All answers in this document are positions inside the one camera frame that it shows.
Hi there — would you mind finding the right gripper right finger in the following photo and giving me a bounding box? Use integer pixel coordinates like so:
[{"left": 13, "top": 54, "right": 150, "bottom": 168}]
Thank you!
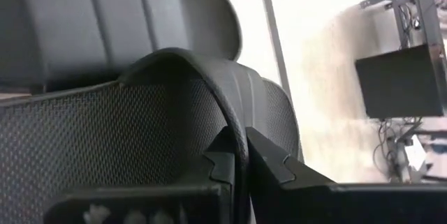
[{"left": 246, "top": 126, "right": 336, "bottom": 224}]

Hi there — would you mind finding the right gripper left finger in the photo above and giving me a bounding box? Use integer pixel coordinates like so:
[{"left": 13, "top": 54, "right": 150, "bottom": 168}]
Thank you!
[{"left": 204, "top": 126, "right": 236, "bottom": 224}]

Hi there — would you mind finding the black slide sandal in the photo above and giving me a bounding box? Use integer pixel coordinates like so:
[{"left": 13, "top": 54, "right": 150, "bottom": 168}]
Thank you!
[
  {"left": 0, "top": 47, "right": 305, "bottom": 224},
  {"left": 0, "top": 0, "right": 242, "bottom": 94}
]

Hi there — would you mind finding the black computer screen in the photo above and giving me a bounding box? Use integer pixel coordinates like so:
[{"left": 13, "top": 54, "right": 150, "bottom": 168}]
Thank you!
[{"left": 355, "top": 43, "right": 445, "bottom": 119}]

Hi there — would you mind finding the dark metal stand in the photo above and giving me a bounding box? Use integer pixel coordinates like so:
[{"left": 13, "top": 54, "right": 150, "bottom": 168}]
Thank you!
[{"left": 359, "top": 0, "right": 447, "bottom": 89}]

